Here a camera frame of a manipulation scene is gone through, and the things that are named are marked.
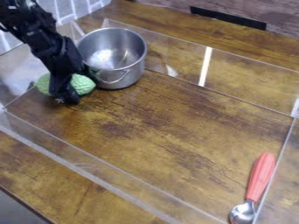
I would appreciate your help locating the black wall slot strip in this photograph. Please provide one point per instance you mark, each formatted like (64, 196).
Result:
(228, 18)

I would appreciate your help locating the clear acrylic tray barrier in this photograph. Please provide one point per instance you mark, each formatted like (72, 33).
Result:
(158, 153)

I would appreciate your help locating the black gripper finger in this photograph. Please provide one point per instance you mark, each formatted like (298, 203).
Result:
(62, 90)

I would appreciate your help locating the silver metal pot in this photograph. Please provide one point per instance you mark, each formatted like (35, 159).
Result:
(114, 56)

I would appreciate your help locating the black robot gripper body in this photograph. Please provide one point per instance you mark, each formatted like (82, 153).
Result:
(59, 55)

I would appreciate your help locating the red handled metal spoon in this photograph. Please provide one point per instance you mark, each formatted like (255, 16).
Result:
(243, 213)

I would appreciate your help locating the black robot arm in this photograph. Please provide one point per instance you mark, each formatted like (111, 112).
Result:
(32, 25)

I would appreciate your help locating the green bumpy gourd toy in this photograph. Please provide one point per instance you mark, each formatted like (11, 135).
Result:
(80, 82)

